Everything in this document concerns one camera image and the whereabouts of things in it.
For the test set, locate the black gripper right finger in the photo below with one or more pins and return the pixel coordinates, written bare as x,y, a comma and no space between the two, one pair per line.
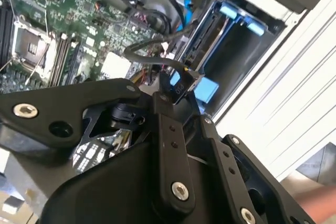
220,145

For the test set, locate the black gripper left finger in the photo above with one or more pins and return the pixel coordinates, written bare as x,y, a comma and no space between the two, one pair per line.
173,155

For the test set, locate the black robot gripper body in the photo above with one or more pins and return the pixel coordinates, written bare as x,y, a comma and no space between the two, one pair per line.
118,195

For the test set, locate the hard disk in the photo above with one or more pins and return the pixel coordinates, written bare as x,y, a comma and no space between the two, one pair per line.
202,43

